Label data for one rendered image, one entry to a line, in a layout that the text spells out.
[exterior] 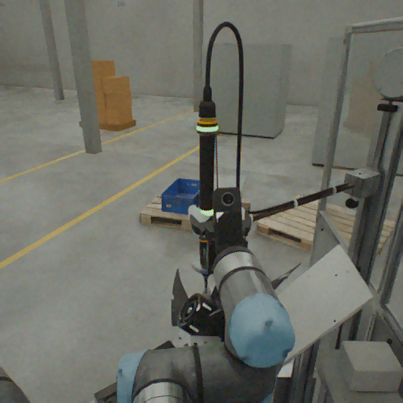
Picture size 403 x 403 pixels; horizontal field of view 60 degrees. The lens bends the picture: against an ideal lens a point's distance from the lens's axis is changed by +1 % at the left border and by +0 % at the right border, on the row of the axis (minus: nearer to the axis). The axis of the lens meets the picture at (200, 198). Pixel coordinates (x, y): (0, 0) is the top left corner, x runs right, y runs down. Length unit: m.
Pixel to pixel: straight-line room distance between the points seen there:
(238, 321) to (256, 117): 7.67
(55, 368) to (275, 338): 2.36
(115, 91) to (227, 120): 2.75
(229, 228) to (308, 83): 12.40
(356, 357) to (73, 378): 1.80
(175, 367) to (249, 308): 0.13
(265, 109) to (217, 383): 7.59
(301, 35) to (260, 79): 5.20
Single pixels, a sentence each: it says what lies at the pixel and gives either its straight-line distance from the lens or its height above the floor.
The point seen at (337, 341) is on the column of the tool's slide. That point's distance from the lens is 1.73.
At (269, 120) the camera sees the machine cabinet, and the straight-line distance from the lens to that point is 7.98.
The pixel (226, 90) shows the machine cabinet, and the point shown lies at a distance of 8.18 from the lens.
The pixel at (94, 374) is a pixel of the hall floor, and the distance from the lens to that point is 2.61.
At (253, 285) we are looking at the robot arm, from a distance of 0.47.
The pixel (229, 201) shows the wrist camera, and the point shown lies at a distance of 0.56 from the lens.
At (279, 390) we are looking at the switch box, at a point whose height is 0.77.
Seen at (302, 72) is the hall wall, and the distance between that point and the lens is 12.91.
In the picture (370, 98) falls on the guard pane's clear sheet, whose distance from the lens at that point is 1.77.
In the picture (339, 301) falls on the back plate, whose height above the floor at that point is 1.30.
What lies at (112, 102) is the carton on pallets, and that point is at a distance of 8.99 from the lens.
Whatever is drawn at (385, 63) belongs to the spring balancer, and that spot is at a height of 1.91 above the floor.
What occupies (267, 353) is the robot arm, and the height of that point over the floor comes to 1.63.
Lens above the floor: 1.96
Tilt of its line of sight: 24 degrees down
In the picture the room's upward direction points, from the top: straight up
